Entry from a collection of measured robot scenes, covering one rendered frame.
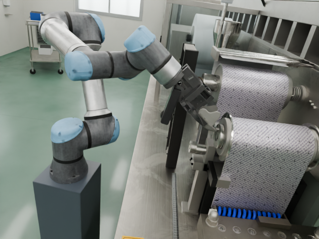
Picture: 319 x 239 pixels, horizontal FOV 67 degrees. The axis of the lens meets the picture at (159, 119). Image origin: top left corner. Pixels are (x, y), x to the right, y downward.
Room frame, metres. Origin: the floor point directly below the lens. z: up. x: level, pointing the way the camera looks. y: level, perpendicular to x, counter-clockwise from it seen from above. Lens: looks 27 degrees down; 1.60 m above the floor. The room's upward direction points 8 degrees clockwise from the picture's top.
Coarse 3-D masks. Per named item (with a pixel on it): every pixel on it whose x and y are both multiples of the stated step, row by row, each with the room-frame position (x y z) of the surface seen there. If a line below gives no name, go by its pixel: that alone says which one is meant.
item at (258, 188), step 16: (224, 176) 0.58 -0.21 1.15; (240, 176) 0.58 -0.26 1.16; (256, 176) 0.58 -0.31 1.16; (272, 176) 0.59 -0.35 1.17; (288, 176) 0.59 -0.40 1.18; (224, 192) 0.58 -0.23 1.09; (240, 192) 0.58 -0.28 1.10; (256, 192) 0.58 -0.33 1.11; (272, 192) 0.59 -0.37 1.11; (288, 192) 0.59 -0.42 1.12; (240, 208) 0.58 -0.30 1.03; (256, 208) 0.58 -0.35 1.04; (272, 208) 0.59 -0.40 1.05
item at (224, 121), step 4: (220, 120) 0.69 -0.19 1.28; (224, 120) 0.65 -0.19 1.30; (224, 124) 0.64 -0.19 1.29; (228, 124) 0.62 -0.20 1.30; (228, 128) 0.61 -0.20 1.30; (228, 132) 0.60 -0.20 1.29; (312, 132) 0.64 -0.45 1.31; (228, 136) 0.59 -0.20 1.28; (228, 140) 0.59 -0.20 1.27; (316, 140) 0.62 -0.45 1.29; (224, 144) 0.60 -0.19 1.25; (316, 144) 0.61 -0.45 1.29; (216, 148) 0.65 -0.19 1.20; (224, 148) 0.59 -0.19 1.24; (316, 148) 0.60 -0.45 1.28; (220, 152) 0.61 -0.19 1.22; (224, 152) 0.59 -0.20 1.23; (316, 152) 0.60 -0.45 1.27; (312, 156) 0.59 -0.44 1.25; (312, 160) 0.59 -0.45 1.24
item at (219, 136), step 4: (220, 124) 0.65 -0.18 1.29; (220, 128) 0.63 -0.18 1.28; (224, 128) 0.63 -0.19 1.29; (216, 132) 0.66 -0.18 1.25; (220, 132) 0.62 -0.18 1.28; (224, 132) 0.62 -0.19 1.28; (216, 136) 0.64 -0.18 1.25; (220, 136) 0.61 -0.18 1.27; (224, 136) 0.61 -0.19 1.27; (216, 140) 0.64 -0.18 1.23; (220, 140) 0.61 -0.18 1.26; (224, 140) 0.61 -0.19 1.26; (216, 144) 0.62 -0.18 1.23; (220, 144) 0.61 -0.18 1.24; (220, 148) 0.62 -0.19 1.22
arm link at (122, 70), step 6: (114, 54) 0.66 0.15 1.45; (120, 54) 0.67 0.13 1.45; (126, 54) 0.66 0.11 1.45; (114, 60) 0.64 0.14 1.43; (120, 60) 0.65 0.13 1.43; (126, 60) 0.66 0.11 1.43; (114, 66) 0.64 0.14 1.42; (120, 66) 0.65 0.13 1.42; (126, 66) 0.66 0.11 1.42; (132, 66) 0.65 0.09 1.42; (114, 72) 0.64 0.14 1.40; (120, 72) 0.65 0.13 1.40; (126, 72) 0.66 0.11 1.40; (132, 72) 0.67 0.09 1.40; (138, 72) 0.67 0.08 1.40; (120, 78) 0.71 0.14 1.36; (126, 78) 0.70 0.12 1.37
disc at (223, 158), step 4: (224, 116) 0.69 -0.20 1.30; (228, 116) 0.65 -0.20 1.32; (228, 120) 0.64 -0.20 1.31; (232, 120) 0.62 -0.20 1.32; (232, 124) 0.60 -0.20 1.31; (232, 128) 0.60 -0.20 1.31; (232, 132) 0.59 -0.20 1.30; (232, 136) 0.58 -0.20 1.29; (232, 140) 0.58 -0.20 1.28; (228, 144) 0.58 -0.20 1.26; (228, 148) 0.57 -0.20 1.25; (228, 152) 0.57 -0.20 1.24; (220, 156) 0.62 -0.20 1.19; (224, 156) 0.59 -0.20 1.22; (220, 160) 0.61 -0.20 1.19; (224, 160) 0.58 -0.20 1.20
